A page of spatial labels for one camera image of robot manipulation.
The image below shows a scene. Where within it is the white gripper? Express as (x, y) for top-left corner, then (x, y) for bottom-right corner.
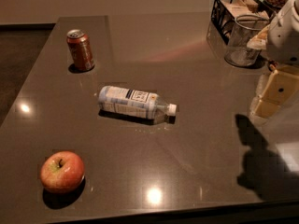
(250, 0), (299, 119)

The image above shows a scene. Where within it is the red apple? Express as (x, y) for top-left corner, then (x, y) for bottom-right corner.
(40, 151), (85, 194)

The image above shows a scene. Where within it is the blue label plastic bottle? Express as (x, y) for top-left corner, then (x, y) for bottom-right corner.
(98, 86), (177, 119)

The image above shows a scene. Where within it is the clear glass jar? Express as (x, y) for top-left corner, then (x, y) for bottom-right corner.
(224, 14), (268, 67)

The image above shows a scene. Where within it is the orange soda can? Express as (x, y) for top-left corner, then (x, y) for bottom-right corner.
(66, 29), (94, 72)

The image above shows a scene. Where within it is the black wire basket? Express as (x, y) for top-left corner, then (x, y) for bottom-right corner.
(211, 0), (275, 44)

